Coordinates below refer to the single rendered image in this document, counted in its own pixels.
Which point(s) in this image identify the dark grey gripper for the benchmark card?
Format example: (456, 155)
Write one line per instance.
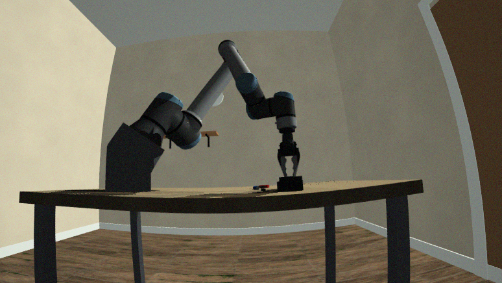
(291, 152)

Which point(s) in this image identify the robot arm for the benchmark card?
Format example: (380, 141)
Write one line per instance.
(164, 116)

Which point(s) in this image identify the black rack of bins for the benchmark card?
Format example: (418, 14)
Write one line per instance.
(286, 184)

